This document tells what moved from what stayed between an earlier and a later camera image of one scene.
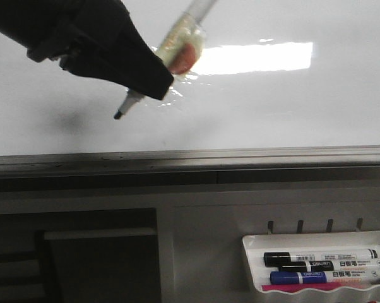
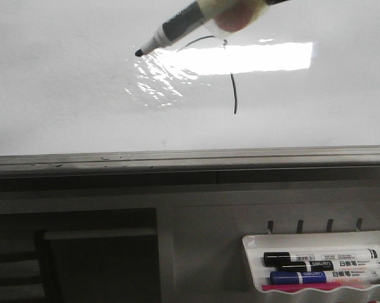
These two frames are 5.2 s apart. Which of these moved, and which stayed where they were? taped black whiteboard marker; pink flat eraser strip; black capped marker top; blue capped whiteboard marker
Moved: taped black whiteboard marker
Stayed: black capped marker top; pink flat eraser strip; blue capped whiteboard marker
